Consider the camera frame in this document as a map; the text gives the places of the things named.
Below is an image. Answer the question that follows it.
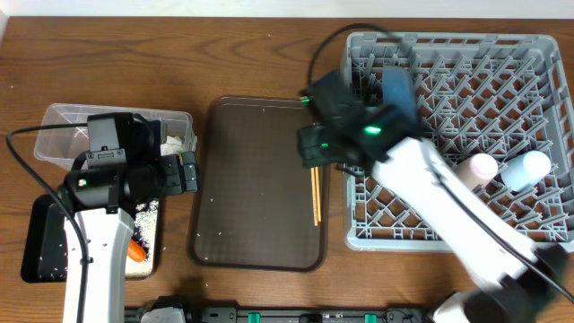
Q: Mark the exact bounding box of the white tissue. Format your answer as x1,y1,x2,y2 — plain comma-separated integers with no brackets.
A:
161,135,185,156

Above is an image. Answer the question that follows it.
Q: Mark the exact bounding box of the white rice pile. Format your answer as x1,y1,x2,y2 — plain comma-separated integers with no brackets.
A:
38,199,161,282

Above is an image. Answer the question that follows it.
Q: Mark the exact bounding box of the orange carrot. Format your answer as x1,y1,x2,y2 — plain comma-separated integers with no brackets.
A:
127,240,147,263

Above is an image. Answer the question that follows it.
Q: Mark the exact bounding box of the blue plate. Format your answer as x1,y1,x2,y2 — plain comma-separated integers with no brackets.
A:
381,65,419,125

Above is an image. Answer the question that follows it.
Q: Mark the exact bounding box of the pink cup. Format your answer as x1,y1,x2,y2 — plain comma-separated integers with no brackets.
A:
456,153,499,191

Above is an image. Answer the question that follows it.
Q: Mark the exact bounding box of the light blue cup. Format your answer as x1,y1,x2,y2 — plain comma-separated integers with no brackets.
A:
500,151,552,192

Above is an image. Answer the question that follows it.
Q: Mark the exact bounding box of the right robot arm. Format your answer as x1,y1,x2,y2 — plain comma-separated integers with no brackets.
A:
298,99,573,322

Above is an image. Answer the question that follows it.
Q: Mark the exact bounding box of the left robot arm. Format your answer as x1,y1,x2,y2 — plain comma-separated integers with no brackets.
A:
60,151,197,322

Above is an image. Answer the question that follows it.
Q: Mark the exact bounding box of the black waste tray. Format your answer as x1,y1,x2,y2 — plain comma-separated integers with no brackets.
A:
20,193,163,284

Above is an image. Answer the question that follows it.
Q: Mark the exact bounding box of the grey dishwasher rack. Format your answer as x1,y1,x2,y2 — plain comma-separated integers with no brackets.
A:
341,31,573,250

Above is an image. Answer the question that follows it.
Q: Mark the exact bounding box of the dark brown serving tray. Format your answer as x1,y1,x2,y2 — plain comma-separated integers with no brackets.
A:
187,97,330,273

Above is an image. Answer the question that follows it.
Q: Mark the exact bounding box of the clear plastic bin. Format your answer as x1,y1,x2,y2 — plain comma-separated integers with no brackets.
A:
34,103,197,170

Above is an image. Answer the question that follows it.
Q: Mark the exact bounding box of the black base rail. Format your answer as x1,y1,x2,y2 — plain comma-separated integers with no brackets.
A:
125,307,431,323

